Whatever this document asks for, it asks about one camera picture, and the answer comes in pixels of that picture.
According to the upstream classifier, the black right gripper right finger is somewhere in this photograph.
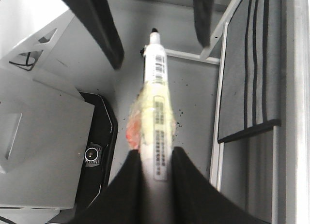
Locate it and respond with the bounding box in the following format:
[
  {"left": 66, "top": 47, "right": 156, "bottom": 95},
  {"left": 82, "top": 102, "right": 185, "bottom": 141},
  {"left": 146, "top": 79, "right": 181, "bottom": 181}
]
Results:
[{"left": 171, "top": 147, "right": 266, "bottom": 224}]

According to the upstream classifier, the grey fabric storage organizer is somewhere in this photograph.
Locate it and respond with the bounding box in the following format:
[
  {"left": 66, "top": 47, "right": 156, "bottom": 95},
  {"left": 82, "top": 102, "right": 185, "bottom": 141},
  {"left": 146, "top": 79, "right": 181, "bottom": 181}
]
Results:
[{"left": 217, "top": 0, "right": 281, "bottom": 143}]

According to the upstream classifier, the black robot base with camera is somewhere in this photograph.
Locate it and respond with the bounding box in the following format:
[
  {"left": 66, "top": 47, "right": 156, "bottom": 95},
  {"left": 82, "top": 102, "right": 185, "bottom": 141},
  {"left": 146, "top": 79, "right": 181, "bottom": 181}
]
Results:
[{"left": 48, "top": 92, "right": 118, "bottom": 224}]

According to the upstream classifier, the black chair leg left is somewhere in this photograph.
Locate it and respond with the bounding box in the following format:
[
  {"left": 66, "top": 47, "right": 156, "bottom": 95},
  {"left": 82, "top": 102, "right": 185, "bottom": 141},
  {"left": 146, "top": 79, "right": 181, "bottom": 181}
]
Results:
[{"left": 62, "top": 0, "right": 124, "bottom": 70}]

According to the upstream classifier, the white black whiteboard marker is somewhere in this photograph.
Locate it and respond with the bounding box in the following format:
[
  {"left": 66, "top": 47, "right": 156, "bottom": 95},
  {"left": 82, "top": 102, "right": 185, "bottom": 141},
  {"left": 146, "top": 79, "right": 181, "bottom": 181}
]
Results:
[{"left": 140, "top": 28, "right": 174, "bottom": 224}]

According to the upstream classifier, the white robot body panel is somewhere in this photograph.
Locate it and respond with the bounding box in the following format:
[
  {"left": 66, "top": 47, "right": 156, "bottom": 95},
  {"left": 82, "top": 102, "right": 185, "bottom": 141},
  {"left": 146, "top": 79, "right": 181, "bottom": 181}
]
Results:
[{"left": 0, "top": 0, "right": 114, "bottom": 221}]

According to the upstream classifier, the black cable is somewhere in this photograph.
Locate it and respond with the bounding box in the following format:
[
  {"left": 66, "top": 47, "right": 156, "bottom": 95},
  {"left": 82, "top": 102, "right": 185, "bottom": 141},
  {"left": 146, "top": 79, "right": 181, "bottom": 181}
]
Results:
[{"left": 8, "top": 51, "right": 44, "bottom": 72}]

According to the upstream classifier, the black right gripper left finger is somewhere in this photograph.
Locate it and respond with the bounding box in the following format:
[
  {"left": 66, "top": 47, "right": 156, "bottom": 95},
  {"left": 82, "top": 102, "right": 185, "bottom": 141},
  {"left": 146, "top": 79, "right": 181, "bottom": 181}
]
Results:
[{"left": 70, "top": 150, "right": 142, "bottom": 224}]

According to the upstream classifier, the red magnet taped to marker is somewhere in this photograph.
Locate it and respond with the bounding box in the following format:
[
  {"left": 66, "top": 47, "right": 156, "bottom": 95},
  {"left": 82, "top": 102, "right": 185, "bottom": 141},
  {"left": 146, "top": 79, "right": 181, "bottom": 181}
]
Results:
[{"left": 125, "top": 88, "right": 143, "bottom": 153}]

